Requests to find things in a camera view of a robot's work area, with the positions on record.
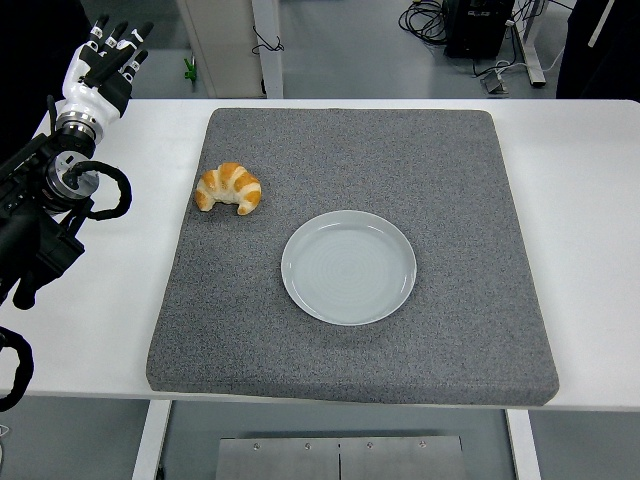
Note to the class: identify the small green object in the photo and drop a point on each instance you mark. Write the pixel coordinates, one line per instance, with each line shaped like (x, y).
(189, 72)

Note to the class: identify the golden croissant bread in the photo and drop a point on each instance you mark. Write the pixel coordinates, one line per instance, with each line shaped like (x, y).
(230, 185)

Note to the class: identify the black equipment box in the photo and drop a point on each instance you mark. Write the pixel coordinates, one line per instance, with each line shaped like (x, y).
(475, 30)

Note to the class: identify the grey felt mat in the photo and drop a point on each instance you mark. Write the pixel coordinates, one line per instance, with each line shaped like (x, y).
(350, 150)

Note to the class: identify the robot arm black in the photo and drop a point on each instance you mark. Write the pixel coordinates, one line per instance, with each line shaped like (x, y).
(30, 240)

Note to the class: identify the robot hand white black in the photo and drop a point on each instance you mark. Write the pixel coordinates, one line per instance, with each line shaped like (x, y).
(85, 95)

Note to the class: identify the grey floor pedal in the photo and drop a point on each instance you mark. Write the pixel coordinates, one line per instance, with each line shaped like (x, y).
(495, 84)

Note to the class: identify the light grey round plate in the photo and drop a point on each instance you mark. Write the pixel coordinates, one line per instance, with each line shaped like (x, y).
(350, 270)

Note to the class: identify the white desk leg with foot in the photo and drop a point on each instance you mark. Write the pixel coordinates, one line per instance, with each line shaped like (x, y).
(534, 70)

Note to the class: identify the white table leg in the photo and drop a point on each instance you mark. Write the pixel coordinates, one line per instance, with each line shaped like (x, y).
(524, 445)
(150, 440)

